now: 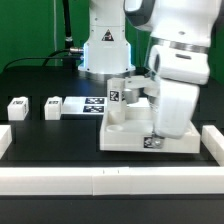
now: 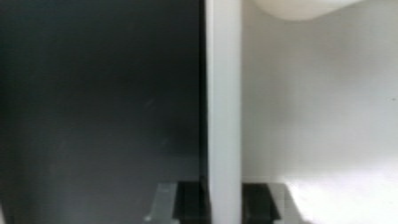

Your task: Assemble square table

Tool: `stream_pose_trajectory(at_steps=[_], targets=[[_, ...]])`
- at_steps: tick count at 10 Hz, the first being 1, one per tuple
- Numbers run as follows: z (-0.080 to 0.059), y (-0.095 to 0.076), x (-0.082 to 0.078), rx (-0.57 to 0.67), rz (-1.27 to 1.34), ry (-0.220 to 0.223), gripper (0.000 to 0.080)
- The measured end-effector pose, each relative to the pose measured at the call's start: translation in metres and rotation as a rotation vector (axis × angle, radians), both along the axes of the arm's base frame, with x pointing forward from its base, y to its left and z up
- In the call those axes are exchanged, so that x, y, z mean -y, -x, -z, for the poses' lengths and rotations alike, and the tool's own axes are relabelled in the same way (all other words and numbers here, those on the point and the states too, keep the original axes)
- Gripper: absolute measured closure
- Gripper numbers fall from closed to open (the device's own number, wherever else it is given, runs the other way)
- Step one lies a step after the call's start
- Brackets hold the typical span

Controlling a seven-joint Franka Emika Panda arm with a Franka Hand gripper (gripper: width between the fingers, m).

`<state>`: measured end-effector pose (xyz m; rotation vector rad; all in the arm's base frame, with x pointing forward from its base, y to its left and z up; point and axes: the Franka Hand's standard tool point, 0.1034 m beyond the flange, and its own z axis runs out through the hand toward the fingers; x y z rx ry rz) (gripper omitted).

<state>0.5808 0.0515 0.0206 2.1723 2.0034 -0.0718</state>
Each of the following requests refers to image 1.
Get white front fence bar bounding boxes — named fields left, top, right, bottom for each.
left=0, top=167, right=224, bottom=196

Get white square tabletop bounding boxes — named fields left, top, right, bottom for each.
left=100, top=98, right=200, bottom=153

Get white fence bar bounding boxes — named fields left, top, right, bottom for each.
left=201, top=125, right=224, bottom=167
left=0, top=125, right=12, bottom=159
left=0, top=167, right=224, bottom=196

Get white right fence bar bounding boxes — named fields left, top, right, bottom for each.
left=201, top=125, right=224, bottom=167

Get black cable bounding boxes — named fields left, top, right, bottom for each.
left=2, top=48, right=84, bottom=72

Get white left fence bar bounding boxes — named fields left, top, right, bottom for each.
left=0, top=125, right=12, bottom=159

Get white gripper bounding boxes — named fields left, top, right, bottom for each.
left=123, top=44, right=210, bottom=149

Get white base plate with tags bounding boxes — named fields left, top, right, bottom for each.
left=62, top=97, right=107, bottom=115

